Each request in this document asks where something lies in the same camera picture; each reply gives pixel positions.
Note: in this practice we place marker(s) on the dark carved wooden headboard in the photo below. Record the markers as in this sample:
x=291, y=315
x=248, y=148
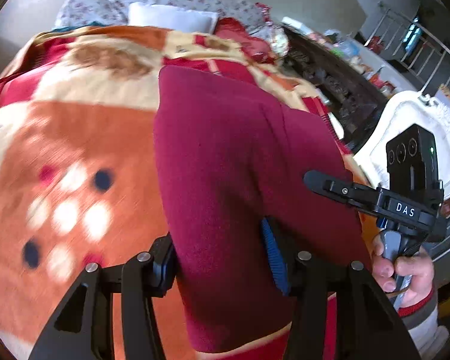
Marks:
x=354, y=101

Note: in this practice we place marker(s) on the maroon fleece garment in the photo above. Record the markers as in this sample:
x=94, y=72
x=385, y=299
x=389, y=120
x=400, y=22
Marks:
x=228, y=155

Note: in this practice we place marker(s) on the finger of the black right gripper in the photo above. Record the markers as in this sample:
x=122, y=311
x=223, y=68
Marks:
x=359, y=196

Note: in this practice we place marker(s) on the metal stair railing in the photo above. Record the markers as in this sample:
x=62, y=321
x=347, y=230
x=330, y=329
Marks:
x=415, y=51

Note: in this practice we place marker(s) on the person's right hand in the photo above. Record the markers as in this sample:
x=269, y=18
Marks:
x=419, y=267

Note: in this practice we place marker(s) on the red ruffled cushion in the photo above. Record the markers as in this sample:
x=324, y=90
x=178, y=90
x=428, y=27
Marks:
x=254, y=47

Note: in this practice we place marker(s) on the white ornate chair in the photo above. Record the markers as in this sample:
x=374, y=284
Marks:
x=410, y=124

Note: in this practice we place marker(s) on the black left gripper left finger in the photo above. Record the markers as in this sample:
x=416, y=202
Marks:
x=104, y=301

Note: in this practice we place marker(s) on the white pillow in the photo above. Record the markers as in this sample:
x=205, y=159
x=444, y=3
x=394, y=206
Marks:
x=173, y=18

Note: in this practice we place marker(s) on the grey sleeve right forearm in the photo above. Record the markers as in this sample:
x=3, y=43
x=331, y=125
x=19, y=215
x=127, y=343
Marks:
x=421, y=321

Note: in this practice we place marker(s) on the orange red patterned blanket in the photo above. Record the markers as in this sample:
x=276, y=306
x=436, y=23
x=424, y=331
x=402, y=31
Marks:
x=78, y=172

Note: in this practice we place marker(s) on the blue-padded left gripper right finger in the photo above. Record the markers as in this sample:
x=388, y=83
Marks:
x=367, y=325

